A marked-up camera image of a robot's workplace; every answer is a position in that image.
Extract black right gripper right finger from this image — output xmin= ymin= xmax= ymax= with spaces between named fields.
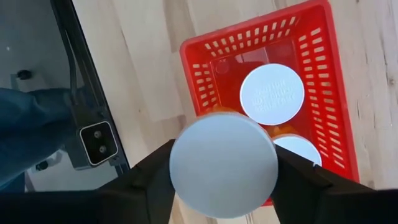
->
xmin=271 ymin=144 xmax=398 ymax=224

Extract red slotted plastic basket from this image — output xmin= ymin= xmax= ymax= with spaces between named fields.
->
xmin=179 ymin=0 xmax=361 ymax=207

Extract orange pill bottle white cap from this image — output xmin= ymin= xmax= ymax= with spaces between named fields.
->
xmin=169 ymin=107 xmax=279 ymax=219
xmin=272 ymin=133 xmax=323 ymax=167
xmin=239 ymin=63 xmax=305 ymax=138

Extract black aluminium table frame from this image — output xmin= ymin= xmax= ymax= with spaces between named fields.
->
xmin=49 ymin=0 xmax=131 ymax=187

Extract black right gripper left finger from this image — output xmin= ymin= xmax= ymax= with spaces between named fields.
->
xmin=0 ymin=138 xmax=177 ymax=224

